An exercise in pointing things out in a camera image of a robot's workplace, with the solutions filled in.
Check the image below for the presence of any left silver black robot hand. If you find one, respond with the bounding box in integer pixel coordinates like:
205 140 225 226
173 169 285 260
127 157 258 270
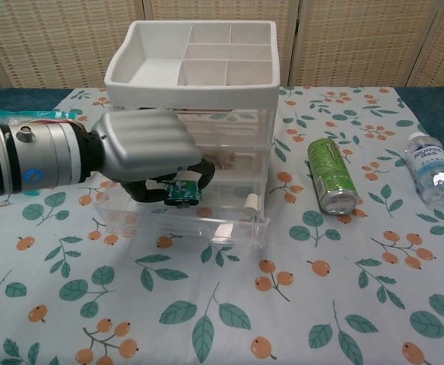
87 109 216 203

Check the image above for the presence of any small green circuit board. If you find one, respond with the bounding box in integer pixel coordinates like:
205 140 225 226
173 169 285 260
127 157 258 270
164 180 201 208

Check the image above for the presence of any white drawer organizer box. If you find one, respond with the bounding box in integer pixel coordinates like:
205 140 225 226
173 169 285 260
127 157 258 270
104 21 281 224

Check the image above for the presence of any clear plastic drawer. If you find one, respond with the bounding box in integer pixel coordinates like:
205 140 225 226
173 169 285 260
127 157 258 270
168 105 273 142
189 141 265 179
92 177 271 250

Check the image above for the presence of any thin brown stick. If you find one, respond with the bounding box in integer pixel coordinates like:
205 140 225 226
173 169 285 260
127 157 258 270
176 108 233 114

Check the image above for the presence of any brown stones pile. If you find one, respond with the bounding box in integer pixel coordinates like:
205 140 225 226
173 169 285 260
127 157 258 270
205 150 235 171

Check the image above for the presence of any teal clear snack bag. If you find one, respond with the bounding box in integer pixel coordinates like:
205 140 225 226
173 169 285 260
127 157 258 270
0 108 83 129

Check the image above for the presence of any small white cylinder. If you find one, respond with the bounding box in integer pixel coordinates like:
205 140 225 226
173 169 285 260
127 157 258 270
243 192 259 221

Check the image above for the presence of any green Monster drink can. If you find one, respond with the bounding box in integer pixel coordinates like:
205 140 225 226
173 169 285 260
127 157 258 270
307 138 360 214

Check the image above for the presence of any floral leaf print tablecloth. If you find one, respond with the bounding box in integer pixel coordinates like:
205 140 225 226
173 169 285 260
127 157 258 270
0 86 444 365

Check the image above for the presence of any woven bamboo folding screen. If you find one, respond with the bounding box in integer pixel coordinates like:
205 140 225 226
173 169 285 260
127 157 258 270
0 0 444 93

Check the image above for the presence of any clear plastic water bottle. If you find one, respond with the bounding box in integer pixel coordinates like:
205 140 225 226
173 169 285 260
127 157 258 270
403 132 444 208

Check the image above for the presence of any dark teal table cover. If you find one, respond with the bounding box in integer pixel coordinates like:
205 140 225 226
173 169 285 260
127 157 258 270
0 86 444 138

